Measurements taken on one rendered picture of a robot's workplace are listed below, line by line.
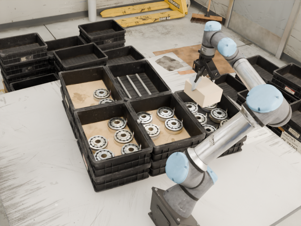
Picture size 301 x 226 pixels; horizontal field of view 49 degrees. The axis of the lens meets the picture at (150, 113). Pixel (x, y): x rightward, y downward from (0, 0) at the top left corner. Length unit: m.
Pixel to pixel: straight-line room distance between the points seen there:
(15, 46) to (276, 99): 2.65
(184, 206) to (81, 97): 0.98
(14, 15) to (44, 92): 2.58
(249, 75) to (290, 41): 3.13
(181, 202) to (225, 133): 0.37
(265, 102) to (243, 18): 3.85
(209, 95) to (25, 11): 3.56
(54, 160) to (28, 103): 0.55
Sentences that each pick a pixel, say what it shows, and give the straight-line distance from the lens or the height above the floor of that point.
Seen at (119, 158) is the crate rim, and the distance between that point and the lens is 1.58.
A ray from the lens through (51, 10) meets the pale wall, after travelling 4.97.
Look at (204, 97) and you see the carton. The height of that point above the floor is 1.11.
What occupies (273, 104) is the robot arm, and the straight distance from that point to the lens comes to 1.26.
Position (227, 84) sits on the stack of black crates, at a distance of 3.42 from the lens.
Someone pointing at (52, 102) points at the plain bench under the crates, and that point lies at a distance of 2.29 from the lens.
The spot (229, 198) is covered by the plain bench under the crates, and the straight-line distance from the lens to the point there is 1.81.
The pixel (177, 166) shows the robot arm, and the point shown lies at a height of 1.10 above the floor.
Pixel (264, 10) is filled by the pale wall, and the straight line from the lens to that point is 4.80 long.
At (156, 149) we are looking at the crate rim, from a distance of 1.64.
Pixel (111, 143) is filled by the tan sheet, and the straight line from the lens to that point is 1.78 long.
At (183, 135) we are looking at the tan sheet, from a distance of 1.87.
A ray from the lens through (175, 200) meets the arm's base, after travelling 1.47.
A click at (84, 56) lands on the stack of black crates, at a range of 3.19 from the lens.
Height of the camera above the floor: 2.08
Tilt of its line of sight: 39 degrees down
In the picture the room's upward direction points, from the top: 6 degrees clockwise
